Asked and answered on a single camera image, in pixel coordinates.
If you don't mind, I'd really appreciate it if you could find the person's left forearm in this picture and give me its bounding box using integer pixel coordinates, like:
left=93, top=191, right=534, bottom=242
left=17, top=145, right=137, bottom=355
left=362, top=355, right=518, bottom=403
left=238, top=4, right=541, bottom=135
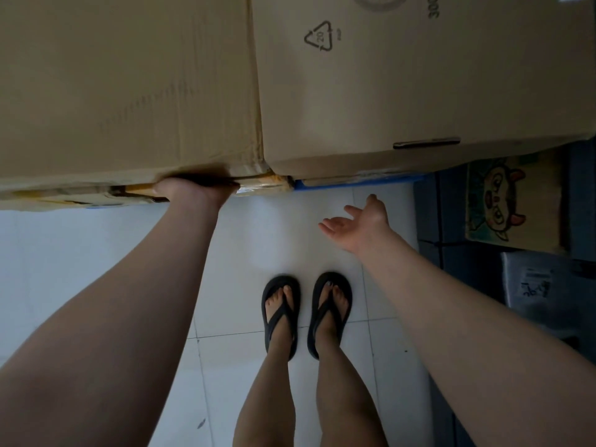
left=0, top=198, right=220, bottom=447

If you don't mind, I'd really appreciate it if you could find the flat cardboard box yellow tape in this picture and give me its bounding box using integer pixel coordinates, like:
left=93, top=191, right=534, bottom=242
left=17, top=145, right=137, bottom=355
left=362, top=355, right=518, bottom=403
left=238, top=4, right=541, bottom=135
left=0, top=174, right=295, bottom=213

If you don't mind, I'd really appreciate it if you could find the person's left hand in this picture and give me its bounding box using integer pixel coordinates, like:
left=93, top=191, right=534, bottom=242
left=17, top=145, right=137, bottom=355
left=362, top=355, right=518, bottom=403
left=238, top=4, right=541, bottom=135
left=153, top=176, right=241, bottom=211

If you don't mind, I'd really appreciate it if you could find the blue flat box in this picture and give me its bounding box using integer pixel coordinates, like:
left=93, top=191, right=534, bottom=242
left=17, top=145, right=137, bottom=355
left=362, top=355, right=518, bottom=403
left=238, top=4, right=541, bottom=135
left=293, top=173, right=425, bottom=192

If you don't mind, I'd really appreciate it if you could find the black left flip-flop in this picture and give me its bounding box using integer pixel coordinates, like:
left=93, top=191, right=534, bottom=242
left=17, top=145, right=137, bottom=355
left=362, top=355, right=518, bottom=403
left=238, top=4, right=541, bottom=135
left=261, top=274, right=301, bottom=362

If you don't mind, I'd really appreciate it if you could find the large cardboard box recycling symbol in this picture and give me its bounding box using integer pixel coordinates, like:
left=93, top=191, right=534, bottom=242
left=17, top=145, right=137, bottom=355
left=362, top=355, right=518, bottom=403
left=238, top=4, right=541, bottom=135
left=251, top=0, right=596, bottom=179

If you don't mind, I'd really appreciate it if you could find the large plain cardboard box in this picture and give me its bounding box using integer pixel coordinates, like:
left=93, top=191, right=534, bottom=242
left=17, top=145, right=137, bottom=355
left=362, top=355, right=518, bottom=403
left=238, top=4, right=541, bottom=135
left=0, top=0, right=270, bottom=193

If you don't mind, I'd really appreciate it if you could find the cardboard box cartoon animal print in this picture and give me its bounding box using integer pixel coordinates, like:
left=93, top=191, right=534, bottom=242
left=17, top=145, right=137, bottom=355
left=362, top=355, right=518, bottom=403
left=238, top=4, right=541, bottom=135
left=465, top=151, right=568, bottom=255

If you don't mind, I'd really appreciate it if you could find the grey plastic parcel bag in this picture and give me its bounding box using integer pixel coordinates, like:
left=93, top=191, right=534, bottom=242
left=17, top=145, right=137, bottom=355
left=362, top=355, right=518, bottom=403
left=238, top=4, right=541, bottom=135
left=500, top=251, right=596, bottom=327

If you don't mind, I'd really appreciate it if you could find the person's right forearm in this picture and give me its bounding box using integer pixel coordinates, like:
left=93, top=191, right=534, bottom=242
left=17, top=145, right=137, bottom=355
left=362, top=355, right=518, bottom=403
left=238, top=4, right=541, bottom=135
left=359, top=231, right=596, bottom=447

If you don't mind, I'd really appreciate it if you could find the dark blue crate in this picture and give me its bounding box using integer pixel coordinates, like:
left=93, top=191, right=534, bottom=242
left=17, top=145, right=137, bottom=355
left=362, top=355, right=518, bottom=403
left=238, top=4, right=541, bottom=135
left=413, top=165, right=468, bottom=271

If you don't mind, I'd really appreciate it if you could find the person's left leg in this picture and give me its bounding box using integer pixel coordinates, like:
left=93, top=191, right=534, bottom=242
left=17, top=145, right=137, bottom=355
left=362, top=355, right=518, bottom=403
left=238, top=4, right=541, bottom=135
left=232, top=286, right=299, bottom=447

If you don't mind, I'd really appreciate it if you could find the person's right hand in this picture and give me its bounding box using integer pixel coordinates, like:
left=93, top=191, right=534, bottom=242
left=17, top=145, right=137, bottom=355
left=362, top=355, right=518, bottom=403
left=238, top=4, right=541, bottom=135
left=318, top=194, right=397, bottom=257

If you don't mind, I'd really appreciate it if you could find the person's leg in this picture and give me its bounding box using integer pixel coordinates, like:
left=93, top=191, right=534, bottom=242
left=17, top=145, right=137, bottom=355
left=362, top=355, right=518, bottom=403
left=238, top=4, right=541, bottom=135
left=232, top=286, right=299, bottom=447
left=316, top=282, right=388, bottom=447

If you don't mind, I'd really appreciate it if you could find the black flip-flop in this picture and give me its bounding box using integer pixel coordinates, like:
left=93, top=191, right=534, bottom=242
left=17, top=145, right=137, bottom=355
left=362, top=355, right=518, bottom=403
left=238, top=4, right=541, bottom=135
left=261, top=274, right=301, bottom=362
left=307, top=272, right=353, bottom=361

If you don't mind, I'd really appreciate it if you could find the black right flip-flop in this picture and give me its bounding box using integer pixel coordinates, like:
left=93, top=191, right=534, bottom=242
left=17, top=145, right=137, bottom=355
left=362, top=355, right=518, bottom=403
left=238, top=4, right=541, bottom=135
left=307, top=272, right=353, bottom=361

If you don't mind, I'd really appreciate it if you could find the person's right leg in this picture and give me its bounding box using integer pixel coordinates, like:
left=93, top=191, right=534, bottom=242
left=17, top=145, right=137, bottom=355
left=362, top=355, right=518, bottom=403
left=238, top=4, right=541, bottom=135
left=316, top=282, right=388, bottom=447

